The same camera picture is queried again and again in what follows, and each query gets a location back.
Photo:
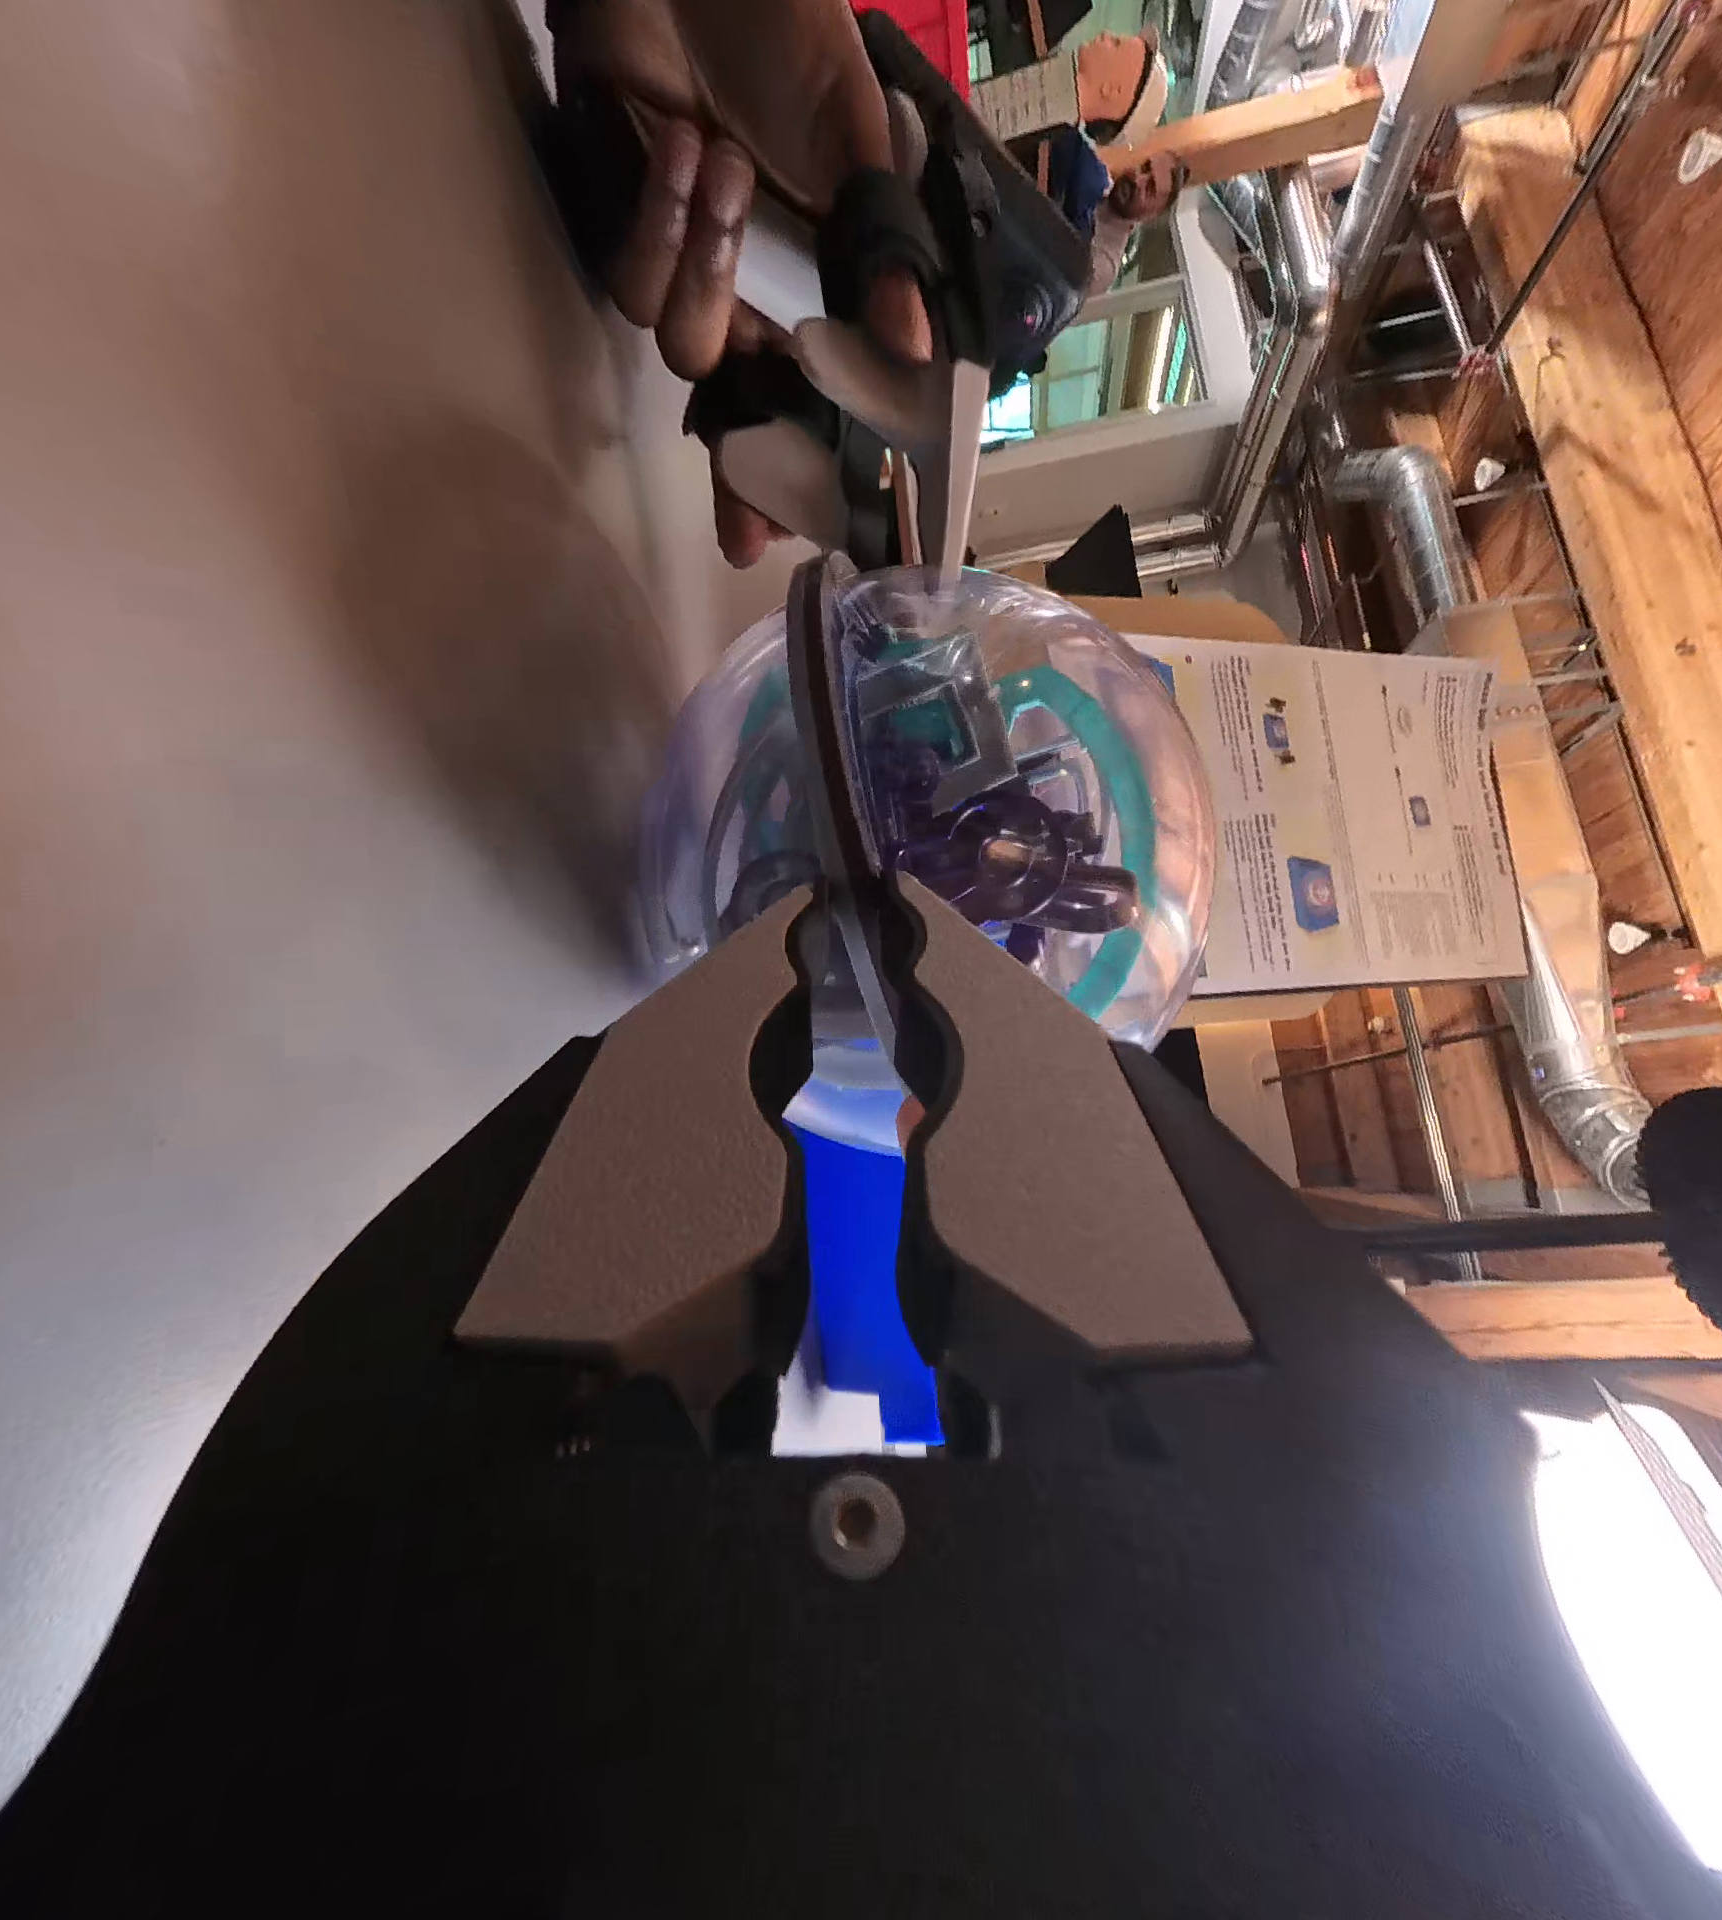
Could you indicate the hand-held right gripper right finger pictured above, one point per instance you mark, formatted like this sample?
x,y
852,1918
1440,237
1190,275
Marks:
x,y
1071,1201

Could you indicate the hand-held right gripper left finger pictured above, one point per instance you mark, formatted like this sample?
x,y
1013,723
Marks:
x,y
636,1184

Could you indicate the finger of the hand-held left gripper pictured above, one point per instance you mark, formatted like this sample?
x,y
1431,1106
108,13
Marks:
x,y
956,465

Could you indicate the clear plastic maze ball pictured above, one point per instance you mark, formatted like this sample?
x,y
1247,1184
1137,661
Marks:
x,y
981,811

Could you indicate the person's left hand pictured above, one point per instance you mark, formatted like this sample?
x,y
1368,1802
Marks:
x,y
710,134

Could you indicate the blue plastic bin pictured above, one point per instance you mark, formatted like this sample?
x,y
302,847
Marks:
x,y
860,1275

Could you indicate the red plastic bin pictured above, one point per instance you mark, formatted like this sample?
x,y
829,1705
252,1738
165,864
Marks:
x,y
921,23

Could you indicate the printed instruction sheet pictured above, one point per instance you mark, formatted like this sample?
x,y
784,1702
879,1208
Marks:
x,y
1371,840

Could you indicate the plywood easel board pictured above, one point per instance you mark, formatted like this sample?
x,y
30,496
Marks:
x,y
1559,840

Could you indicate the silver ventilation duct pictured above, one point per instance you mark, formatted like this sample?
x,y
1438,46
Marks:
x,y
1401,510

